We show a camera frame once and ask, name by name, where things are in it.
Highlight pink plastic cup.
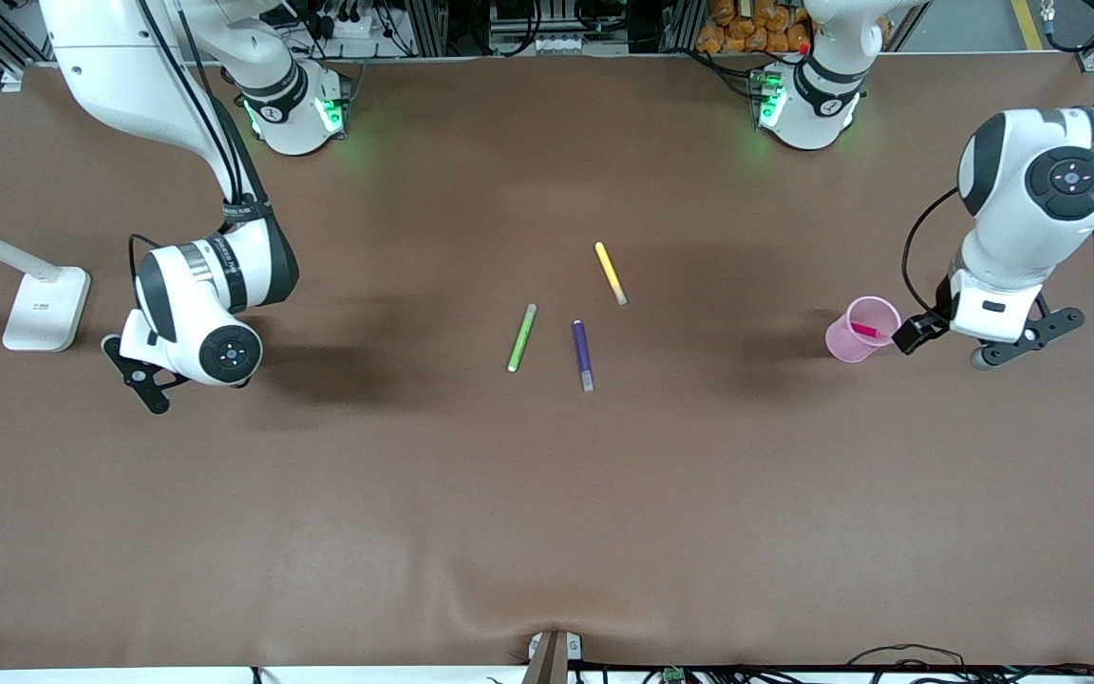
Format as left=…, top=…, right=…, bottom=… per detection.
left=825, top=295, right=902, bottom=363

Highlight white lamp stand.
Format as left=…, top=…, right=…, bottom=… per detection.
left=0, top=214, right=92, bottom=352

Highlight yellow marker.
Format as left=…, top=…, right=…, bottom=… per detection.
left=594, top=241, right=629, bottom=307

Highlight purple marker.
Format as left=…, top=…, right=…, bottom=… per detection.
left=573, top=320, right=595, bottom=393

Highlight orange snack packages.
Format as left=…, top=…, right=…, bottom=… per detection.
left=696, top=0, right=812, bottom=55

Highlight green marker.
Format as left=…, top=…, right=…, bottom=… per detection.
left=507, top=303, right=538, bottom=373

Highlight white power strip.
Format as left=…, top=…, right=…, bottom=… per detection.
left=314, top=8, right=415, bottom=41

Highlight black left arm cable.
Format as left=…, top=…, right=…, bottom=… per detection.
left=900, top=0, right=1094, bottom=316

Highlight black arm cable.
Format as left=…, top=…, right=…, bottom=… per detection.
left=127, top=0, right=268, bottom=316
left=900, top=0, right=1094, bottom=316

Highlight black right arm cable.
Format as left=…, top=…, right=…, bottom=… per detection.
left=127, top=0, right=268, bottom=316

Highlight black table edge cables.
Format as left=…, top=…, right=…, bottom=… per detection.
left=846, top=643, right=971, bottom=684

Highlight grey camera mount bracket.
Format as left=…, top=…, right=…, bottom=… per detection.
left=523, top=629, right=584, bottom=684

